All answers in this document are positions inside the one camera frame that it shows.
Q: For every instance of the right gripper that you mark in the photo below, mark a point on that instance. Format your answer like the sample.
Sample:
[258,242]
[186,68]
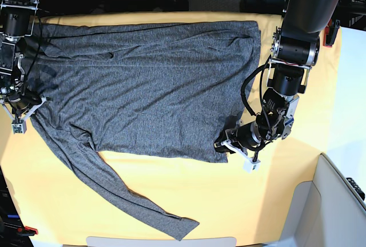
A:
[21,104]

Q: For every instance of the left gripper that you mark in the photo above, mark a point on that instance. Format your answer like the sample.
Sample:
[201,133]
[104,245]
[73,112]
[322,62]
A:
[243,137]

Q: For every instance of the grey long-sleeve shirt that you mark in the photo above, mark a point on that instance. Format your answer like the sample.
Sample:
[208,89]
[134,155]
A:
[163,90]

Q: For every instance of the black round arm base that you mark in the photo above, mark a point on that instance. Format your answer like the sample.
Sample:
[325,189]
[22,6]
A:
[262,6]

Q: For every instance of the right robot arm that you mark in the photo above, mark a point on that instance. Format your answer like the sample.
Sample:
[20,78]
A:
[17,25]

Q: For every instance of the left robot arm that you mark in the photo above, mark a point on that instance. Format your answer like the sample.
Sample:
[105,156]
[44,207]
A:
[295,51]

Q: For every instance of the yellow table cloth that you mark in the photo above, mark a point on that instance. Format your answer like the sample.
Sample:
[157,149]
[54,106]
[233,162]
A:
[223,198]

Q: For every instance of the white storage bin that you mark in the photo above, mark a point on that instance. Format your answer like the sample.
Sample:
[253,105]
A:
[326,211]

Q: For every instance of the red black clamp left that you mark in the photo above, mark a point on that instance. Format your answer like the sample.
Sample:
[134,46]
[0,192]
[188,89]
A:
[26,231]

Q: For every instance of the red black clamp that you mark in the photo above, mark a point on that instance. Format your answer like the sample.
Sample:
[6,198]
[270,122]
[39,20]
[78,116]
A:
[26,231]
[330,33]

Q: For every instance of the black remote on bin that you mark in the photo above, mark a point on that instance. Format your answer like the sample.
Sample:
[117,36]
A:
[356,188]

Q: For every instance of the red black clamp right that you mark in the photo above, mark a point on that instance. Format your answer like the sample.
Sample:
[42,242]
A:
[330,33]

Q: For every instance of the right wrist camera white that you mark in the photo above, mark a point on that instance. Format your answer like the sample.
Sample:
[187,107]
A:
[19,127]

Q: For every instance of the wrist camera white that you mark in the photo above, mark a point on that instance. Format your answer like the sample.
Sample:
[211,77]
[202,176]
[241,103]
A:
[19,127]
[250,166]

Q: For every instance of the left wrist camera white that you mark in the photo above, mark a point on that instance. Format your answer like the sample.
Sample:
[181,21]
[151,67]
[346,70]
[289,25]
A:
[250,166]

